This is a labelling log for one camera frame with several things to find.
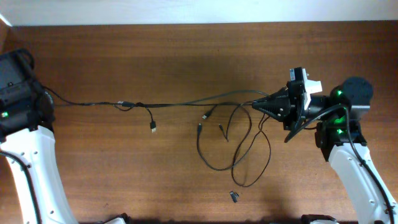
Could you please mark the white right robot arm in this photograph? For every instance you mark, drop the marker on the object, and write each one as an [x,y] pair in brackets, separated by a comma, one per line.
[338,135]

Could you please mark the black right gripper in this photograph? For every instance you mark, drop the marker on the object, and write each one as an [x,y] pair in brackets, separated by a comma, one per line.
[283,105]

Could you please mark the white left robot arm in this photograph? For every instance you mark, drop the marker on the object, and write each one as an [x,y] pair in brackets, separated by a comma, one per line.
[28,141]

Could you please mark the small black USB adapter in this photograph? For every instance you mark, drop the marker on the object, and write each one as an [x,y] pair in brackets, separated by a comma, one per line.
[234,196]

